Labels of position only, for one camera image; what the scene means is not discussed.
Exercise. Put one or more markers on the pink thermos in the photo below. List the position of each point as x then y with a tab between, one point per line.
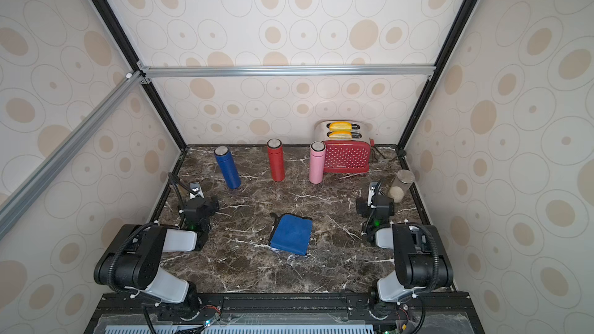
317	162

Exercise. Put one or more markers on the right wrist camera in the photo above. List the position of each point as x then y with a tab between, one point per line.
373	190

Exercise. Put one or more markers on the blue cleaning cloth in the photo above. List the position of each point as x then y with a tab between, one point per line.
291	233

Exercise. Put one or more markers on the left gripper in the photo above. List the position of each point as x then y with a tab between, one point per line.
201	206

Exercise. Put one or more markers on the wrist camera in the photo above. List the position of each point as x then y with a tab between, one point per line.
196	190
373	190

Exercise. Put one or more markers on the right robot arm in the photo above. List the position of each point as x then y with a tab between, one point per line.
421	264

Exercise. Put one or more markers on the front yellow toast slice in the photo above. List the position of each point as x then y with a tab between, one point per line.
340	135

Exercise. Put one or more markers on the glass jar with powder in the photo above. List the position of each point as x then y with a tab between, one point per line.
401	184

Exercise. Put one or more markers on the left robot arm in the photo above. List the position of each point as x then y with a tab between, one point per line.
131	264

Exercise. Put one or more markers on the left aluminium frame bar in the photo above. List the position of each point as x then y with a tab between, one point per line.
21	200

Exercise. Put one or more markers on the horizontal aluminium frame bar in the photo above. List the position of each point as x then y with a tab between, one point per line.
290	71

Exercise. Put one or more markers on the blue thermos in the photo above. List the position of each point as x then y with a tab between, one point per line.
227	165

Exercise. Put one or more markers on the yellow toast slice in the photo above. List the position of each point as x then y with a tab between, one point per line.
340	135
340	126

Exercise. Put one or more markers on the red polka dot toaster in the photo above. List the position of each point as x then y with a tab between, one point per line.
346	156

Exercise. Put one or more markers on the black frame post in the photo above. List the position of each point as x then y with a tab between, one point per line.
128	51
453	36

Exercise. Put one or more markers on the red thermos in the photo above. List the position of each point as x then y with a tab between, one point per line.
276	159

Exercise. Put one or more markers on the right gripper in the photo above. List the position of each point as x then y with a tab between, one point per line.
377	204

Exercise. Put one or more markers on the right black frame post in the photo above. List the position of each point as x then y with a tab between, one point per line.
453	36

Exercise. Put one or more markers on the left black frame post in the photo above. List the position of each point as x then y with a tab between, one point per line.
128	51

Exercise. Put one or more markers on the rear yellow toast slice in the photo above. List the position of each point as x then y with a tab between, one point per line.
340	126

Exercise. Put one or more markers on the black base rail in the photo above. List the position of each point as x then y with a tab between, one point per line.
342	312

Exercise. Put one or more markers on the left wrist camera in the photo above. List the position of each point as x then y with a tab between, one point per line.
196	190

